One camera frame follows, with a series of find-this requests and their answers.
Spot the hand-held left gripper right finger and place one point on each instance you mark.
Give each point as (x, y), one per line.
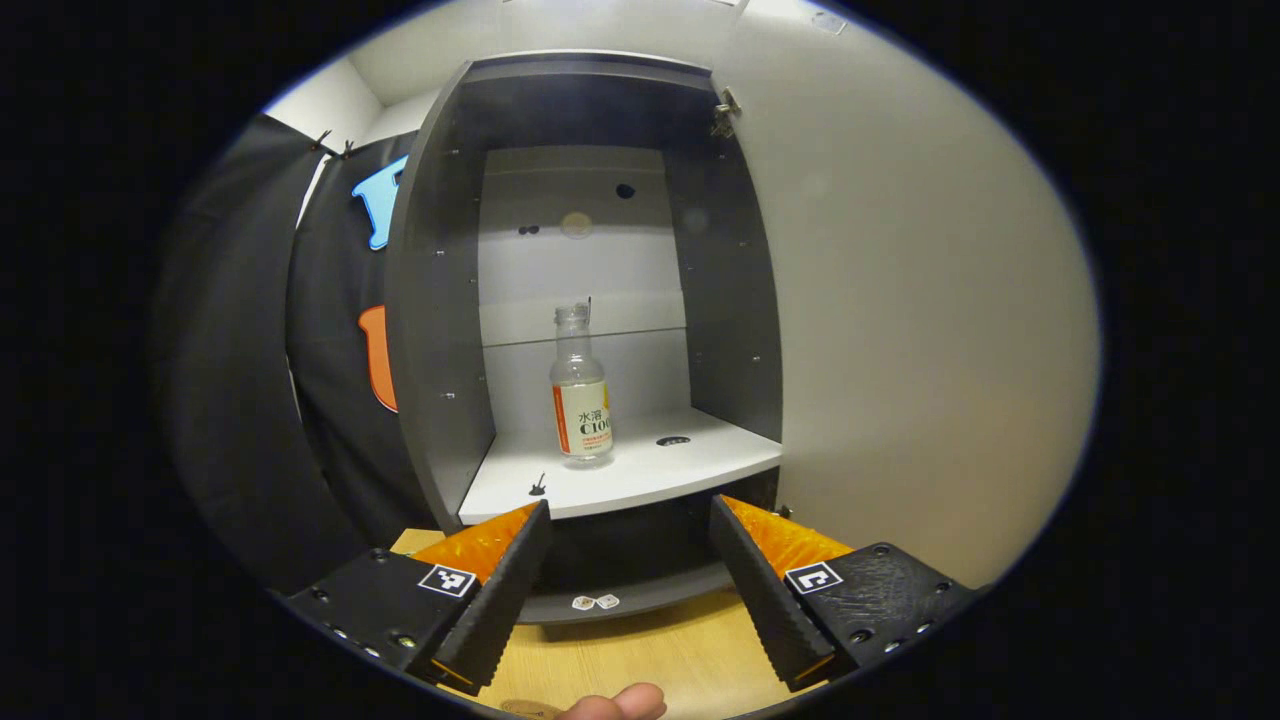
(765, 600)

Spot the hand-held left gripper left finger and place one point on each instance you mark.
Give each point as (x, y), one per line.
(505, 600)

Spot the round woven coaster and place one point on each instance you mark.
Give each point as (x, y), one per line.
(530, 710)

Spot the clear plastic bottle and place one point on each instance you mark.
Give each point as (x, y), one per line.
(580, 420)

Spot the dark grey cabinet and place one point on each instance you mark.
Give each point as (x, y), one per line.
(435, 330)

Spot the grey cabinet door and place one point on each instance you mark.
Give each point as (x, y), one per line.
(900, 300)

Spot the white cabinet shelf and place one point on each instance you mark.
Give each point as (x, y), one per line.
(640, 470)

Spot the metal door hinge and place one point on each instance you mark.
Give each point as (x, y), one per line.
(726, 112)

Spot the black backdrop cloth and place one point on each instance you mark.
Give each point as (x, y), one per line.
(230, 350)

